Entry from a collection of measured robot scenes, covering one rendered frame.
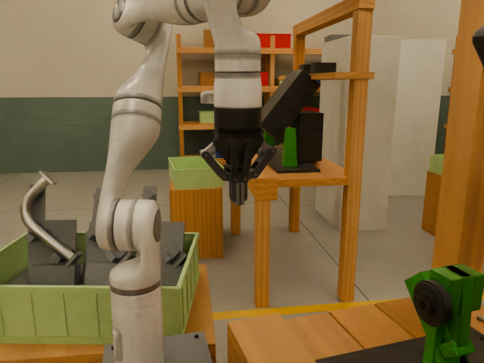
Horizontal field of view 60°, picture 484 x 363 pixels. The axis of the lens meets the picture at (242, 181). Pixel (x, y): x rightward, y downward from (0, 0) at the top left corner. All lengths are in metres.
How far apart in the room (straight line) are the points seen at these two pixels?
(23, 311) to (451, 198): 1.17
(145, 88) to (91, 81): 6.69
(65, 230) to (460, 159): 1.18
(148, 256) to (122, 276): 0.06
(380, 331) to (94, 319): 0.73
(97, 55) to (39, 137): 1.67
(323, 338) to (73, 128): 6.84
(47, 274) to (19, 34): 6.57
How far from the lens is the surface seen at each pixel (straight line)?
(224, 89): 0.63
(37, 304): 1.27
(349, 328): 1.14
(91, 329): 1.25
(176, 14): 0.76
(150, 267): 0.76
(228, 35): 0.63
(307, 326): 1.12
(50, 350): 1.29
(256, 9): 0.67
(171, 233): 1.39
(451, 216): 1.25
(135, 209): 0.73
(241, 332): 1.05
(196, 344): 0.94
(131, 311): 0.79
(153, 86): 0.82
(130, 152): 0.78
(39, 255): 1.51
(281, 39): 7.03
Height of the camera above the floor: 1.47
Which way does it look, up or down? 13 degrees down
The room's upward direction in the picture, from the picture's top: straight up
